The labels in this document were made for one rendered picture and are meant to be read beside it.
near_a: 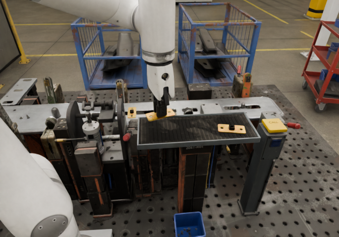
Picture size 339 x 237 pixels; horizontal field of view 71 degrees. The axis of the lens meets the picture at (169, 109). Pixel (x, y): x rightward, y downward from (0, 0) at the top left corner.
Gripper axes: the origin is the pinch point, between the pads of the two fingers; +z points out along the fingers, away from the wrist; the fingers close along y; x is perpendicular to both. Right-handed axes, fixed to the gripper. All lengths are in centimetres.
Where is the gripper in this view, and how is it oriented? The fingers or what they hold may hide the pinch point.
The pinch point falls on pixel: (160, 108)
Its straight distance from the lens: 70.0
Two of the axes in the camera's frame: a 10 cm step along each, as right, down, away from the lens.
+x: -9.3, 2.2, -3.1
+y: -3.8, -5.3, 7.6
